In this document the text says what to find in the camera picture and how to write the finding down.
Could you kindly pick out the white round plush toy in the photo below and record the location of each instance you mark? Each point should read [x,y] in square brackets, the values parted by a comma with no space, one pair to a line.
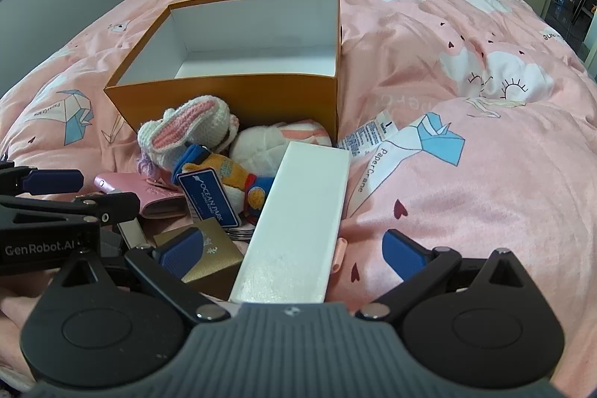
[256,146]

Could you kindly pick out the pink printed blanket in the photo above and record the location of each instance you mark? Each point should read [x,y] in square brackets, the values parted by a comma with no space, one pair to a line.
[419,53]

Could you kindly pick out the pink tube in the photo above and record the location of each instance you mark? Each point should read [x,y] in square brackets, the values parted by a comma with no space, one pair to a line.
[339,256]

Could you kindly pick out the long white box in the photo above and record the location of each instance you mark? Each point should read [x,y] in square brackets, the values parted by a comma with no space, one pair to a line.
[298,216]

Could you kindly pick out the white pink crochet bunny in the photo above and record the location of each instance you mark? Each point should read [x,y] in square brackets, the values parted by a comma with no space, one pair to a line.
[196,118]

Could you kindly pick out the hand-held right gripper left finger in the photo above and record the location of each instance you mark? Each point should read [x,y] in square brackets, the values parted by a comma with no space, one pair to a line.
[179,249]

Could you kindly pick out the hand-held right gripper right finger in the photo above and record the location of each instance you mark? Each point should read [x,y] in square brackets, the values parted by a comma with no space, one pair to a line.
[401,252]

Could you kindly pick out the gold gift box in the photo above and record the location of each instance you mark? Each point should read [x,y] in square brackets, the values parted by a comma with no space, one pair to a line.
[219,253]

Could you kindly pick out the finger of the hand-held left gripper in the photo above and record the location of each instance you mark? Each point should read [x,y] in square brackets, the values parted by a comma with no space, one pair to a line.
[116,204]
[51,182]

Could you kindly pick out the orange cardboard box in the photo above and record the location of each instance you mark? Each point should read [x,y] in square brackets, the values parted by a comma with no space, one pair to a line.
[233,99]

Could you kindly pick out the pink wallet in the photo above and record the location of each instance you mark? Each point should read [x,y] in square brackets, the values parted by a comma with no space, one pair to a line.
[135,186]

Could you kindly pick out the white tube printed label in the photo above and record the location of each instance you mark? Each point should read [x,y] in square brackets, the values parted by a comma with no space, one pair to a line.
[368,134]

